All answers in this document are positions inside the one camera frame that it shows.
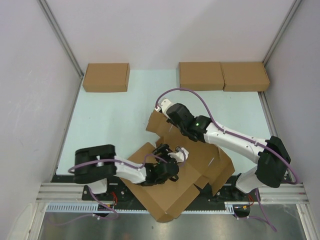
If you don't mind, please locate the cardboard box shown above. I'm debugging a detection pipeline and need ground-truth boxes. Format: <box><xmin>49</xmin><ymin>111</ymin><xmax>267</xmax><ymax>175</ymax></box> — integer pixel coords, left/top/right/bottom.
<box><xmin>221</xmin><ymin>62</ymin><xmax>270</xmax><ymax>92</ymax></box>
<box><xmin>122</xmin><ymin>111</ymin><xmax>235</xmax><ymax>223</ymax></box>
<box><xmin>82</xmin><ymin>63</ymin><xmax>130</xmax><ymax>93</ymax></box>
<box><xmin>179</xmin><ymin>62</ymin><xmax>225</xmax><ymax>91</ymax></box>

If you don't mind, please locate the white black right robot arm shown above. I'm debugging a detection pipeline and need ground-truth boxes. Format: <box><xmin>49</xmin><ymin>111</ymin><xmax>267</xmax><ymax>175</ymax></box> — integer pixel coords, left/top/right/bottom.
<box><xmin>160</xmin><ymin>99</ymin><xmax>291</xmax><ymax>201</ymax></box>

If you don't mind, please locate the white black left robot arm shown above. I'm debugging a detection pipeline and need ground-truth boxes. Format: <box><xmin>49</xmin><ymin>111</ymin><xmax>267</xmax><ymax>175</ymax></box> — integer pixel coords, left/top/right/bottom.
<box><xmin>68</xmin><ymin>144</ymin><xmax>189</xmax><ymax>200</ymax></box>

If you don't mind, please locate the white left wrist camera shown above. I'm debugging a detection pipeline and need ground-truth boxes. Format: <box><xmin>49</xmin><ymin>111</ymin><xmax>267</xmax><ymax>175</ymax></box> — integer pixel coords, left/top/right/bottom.
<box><xmin>168</xmin><ymin>147</ymin><xmax>189</xmax><ymax>163</ymax></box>

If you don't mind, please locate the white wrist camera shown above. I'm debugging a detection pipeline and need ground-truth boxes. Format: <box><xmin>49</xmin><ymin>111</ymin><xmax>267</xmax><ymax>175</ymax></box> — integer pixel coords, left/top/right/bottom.
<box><xmin>154</xmin><ymin>98</ymin><xmax>173</xmax><ymax>114</ymax></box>
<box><xmin>168</xmin><ymin>147</ymin><xmax>189</xmax><ymax>163</ymax></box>

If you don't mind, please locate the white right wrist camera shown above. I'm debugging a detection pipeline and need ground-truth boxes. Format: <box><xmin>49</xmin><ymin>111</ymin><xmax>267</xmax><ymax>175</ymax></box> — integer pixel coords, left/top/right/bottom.
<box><xmin>154</xmin><ymin>98</ymin><xmax>173</xmax><ymax>114</ymax></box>

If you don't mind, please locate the white slotted cable duct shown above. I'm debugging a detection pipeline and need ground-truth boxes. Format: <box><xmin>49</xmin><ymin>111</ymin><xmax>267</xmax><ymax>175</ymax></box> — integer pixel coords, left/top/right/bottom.
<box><xmin>45</xmin><ymin>201</ymin><xmax>250</xmax><ymax>215</ymax></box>

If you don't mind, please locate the aluminium corner post right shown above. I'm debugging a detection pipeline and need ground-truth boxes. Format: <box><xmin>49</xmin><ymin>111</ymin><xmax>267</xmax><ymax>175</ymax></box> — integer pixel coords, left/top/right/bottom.
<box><xmin>262</xmin><ymin>0</ymin><xmax>304</xmax><ymax>67</ymax></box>

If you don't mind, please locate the aluminium corner post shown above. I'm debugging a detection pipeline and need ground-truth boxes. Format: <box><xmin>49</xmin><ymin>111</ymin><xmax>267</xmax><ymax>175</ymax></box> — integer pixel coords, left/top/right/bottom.
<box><xmin>36</xmin><ymin>0</ymin><xmax>84</xmax><ymax>78</ymax></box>
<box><xmin>262</xmin><ymin>0</ymin><xmax>304</xmax><ymax>67</ymax></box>

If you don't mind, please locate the aluminium corner post left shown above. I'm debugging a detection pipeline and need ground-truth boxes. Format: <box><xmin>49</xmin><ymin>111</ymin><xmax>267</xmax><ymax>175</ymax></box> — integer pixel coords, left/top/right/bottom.
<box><xmin>36</xmin><ymin>0</ymin><xmax>84</xmax><ymax>78</ymax></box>

